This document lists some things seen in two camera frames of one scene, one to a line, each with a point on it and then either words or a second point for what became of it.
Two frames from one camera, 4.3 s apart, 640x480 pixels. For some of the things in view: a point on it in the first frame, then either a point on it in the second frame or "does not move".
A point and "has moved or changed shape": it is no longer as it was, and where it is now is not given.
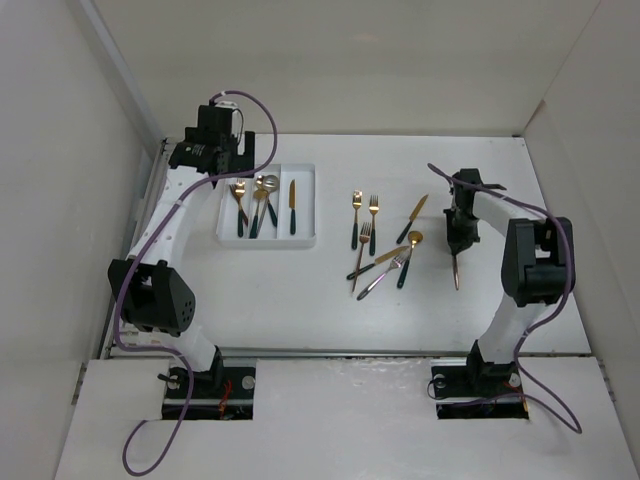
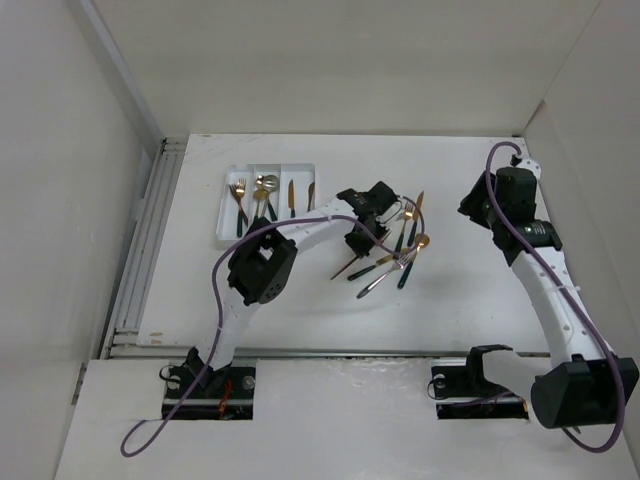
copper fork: x=365 y=231 has moved or changed shape
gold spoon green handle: x=259 y=194 does not move
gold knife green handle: x=292 y=206 does not move
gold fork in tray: x=240 y=189 does not move
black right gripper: x=458 y=242 → x=471 y=203
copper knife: x=456 y=273 → x=311 y=188
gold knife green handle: x=412 y=217 has moved or changed shape
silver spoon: x=271 y=184 does not move
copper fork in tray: x=234 y=193 does not move
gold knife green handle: x=380 y=260 does not move
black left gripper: x=243 y=162 → x=358 y=247
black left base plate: x=221 y=393 does not move
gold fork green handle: x=373 y=209 has moved or changed shape
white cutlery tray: x=274 y=209 does not move
